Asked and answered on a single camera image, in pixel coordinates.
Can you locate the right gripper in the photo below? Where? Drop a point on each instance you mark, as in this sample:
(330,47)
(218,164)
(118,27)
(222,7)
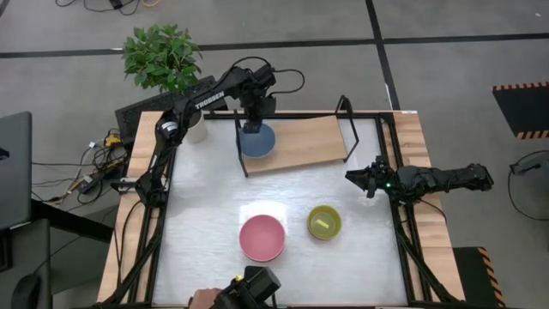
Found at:
(381,178)

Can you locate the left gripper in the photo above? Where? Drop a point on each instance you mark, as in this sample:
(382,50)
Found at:
(257,107)

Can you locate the large blue bowl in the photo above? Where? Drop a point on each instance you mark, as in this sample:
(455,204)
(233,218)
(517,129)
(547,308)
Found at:
(257,145)

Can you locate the small yellow-green bowl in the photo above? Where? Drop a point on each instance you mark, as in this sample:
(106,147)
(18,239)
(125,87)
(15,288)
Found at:
(324,222)

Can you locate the large pink bowl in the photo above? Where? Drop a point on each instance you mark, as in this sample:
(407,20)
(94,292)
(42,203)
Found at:
(262,238)

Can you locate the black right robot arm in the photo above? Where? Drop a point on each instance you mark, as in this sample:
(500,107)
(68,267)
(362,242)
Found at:
(442,178)

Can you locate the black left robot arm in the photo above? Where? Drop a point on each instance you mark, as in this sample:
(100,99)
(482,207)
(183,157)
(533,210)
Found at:
(210,101)

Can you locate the white plant pot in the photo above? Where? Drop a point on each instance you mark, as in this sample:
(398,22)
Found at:
(198,131)

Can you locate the green leafy plant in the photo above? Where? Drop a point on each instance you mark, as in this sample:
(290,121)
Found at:
(161,58)

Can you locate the black perforated panel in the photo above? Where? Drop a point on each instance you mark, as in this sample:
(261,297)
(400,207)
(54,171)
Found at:
(137,116)

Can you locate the yellow connector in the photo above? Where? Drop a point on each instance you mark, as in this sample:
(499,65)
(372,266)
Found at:
(112,140)

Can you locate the black mat with hazard stripes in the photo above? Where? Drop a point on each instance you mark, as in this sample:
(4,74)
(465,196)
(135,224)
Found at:
(523,109)
(469,279)

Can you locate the black device with yellow part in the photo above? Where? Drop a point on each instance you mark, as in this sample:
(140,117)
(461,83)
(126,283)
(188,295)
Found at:
(253,287)

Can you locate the round grey stand base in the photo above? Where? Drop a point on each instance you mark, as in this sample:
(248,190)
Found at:
(529,165)

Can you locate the black power adapter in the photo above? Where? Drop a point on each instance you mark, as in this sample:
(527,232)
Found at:
(91,183)
(116,3)

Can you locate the person's hand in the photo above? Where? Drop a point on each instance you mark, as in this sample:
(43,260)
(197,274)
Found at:
(205,299)

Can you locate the dark grey flat panel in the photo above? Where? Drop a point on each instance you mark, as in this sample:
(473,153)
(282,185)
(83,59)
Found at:
(15,171)

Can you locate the dark desk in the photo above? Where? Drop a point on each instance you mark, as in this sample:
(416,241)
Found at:
(25,257)

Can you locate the black computer mouse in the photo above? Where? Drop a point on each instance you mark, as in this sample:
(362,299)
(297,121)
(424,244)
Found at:
(25,294)

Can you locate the wooden shelf with black frame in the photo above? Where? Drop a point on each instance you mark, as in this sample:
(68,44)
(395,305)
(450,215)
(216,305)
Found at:
(304,143)

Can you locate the black aluminium table frame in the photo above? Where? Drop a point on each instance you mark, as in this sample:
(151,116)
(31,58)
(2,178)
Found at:
(405,262)

